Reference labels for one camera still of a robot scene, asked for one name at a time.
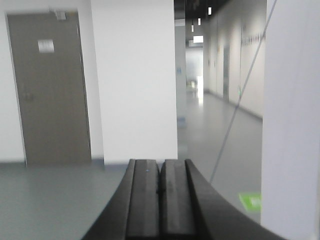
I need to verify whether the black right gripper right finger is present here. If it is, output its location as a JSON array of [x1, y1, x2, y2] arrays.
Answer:
[[159, 159, 282, 240]]

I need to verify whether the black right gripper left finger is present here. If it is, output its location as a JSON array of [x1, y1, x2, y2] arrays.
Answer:
[[83, 159, 160, 240]]

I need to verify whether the grey room door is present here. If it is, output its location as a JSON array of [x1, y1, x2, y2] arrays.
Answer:
[[7, 12, 91, 165]]

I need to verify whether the green floor sign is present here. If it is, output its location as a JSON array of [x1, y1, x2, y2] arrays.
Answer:
[[238, 192, 262, 212]]

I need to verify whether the white door frame panel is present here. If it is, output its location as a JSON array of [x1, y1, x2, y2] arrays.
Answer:
[[261, 0, 320, 240]]

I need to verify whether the thin blue cable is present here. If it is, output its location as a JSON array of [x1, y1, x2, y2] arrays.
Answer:
[[209, 0, 279, 183]]

